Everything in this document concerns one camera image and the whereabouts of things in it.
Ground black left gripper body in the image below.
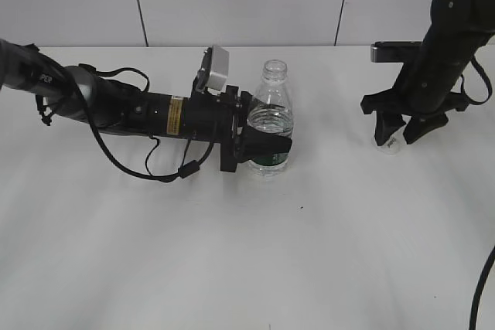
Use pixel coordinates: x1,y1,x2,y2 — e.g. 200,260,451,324
181,85,252,172

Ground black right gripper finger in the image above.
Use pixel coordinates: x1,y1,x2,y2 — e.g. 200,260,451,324
403,114,449,144
374,111,406,146

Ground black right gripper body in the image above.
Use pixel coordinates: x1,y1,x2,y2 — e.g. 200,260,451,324
360,42,474,117

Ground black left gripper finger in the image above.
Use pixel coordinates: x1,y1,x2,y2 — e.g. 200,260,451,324
241,128,292,162

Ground white green bottle cap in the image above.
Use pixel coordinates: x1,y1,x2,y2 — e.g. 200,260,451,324
375,131,406,156

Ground clear green-label water bottle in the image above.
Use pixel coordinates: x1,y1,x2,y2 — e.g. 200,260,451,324
247,60,294,177

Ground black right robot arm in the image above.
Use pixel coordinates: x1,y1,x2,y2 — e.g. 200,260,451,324
360,0,494,146

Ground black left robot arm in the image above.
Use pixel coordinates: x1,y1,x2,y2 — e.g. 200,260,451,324
1,40,292,182

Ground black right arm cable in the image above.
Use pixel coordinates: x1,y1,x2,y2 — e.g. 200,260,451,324
456,0,495,106

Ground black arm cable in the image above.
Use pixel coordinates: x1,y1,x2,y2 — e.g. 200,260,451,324
34,66,216,182
456,0,495,106

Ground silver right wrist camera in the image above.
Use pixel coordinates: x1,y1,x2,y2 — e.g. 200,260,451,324
370,41,422,63

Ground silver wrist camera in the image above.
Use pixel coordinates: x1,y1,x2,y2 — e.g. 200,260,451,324
370,41,422,63
195,45,229,92

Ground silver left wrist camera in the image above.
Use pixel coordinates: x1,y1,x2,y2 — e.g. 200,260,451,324
195,45,229,92

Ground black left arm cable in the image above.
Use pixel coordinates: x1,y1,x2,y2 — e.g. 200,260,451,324
34,66,216,182

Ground black cable at corner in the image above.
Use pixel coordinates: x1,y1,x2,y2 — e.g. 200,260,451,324
467,244,495,330

